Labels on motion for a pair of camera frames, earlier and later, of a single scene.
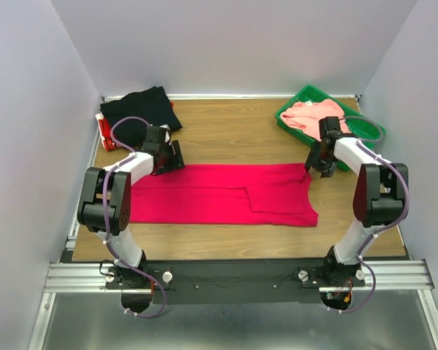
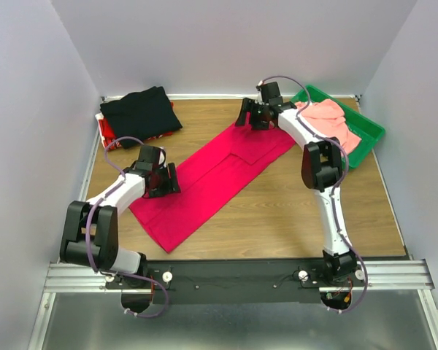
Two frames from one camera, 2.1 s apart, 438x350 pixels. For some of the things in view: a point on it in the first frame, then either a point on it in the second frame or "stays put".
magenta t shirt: x=274 y=195 -> x=212 y=178
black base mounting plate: x=236 y=282 stays put
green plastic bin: x=360 y=126 stays put
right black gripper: x=312 y=160 -> x=249 y=106
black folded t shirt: x=151 y=104 stays put
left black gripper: x=171 y=165 -> x=171 y=186
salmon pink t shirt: x=306 y=116 stays put
